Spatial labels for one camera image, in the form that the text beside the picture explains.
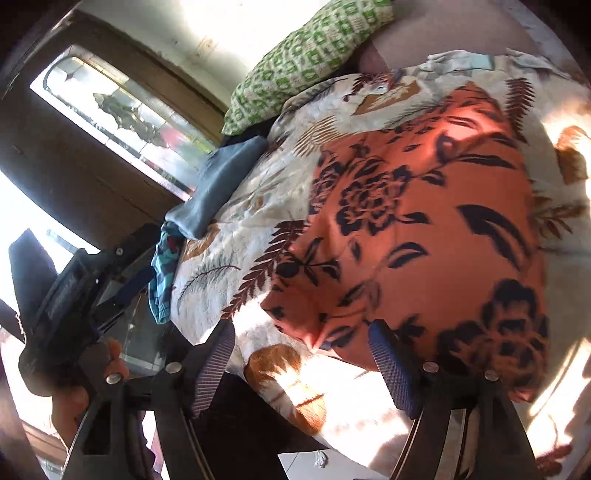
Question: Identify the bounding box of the grey crumpled cloth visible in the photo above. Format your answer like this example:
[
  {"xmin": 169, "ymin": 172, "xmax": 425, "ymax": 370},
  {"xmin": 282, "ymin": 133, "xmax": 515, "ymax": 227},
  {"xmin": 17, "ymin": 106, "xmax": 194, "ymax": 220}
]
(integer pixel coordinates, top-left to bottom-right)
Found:
[{"xmin": 506, "ymin": 48, "xmax": 565, "ymax": 76}]

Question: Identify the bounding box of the teal patterned cloth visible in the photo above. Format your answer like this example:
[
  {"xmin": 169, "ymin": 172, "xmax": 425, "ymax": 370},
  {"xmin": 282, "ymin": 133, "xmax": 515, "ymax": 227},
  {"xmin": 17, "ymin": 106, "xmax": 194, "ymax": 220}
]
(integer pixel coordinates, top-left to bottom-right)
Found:
[{"xmin": 147, "ymin": 221, "xmax": 185, "ymax": 325}]

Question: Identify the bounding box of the white glove with teal cuff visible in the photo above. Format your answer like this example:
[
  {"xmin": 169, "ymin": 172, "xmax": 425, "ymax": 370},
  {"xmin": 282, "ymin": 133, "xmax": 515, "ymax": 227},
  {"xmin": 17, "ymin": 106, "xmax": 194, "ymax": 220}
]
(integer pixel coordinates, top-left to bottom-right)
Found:
[{"xmin": 419, "ymin": 50, "xmax": 495, "ymax": 75}]

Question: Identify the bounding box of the leaf-patterned fleece blanket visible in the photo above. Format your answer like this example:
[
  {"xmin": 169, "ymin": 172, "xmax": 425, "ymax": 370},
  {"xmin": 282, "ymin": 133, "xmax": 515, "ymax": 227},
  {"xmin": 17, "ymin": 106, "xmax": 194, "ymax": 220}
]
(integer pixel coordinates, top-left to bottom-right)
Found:
[{"xmin": 170, "ymin": 54, "xmax": 590, "ymax": 473}]

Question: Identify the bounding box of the pink quilted mattress cover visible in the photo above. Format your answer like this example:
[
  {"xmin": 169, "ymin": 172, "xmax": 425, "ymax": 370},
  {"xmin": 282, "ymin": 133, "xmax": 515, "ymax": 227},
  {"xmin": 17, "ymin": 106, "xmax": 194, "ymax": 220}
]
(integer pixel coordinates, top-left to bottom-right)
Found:
[{"xmin": 349, "ymin": 0, "xmax": 540, "ymax": 74}]

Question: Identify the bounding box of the green checkered pillow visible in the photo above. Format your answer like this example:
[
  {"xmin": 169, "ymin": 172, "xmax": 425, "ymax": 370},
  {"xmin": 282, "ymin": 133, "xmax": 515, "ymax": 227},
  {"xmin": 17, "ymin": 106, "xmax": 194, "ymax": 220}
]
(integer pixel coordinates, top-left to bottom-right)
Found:
[{"xmin": 221, "ymin": 0, "xmax": 394, "ymax": 136}]

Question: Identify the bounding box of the left hand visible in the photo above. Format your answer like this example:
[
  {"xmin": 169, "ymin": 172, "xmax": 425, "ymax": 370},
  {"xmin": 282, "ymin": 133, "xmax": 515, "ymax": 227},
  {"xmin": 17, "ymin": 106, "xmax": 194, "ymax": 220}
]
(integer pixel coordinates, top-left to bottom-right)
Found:
[{"xmin": 51, "ymin": 338, "xmax": 130, "ymax": 449}]

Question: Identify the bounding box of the blue folded garment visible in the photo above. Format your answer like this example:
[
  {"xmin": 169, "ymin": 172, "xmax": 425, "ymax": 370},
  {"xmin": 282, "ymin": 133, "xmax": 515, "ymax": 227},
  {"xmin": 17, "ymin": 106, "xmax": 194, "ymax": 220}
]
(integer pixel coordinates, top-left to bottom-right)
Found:
[{"xmin": 161, "ymin": 136, "xmax": 269, "ymax": 240}]

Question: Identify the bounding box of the orange floral blouse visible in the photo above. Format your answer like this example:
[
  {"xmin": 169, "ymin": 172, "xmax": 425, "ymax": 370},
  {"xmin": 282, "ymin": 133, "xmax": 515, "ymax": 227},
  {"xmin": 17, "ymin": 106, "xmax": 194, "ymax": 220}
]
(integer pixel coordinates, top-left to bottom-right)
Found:
[{"xmin": 262, "ymin": 83, "xmax": 549, "ymax": 401}]

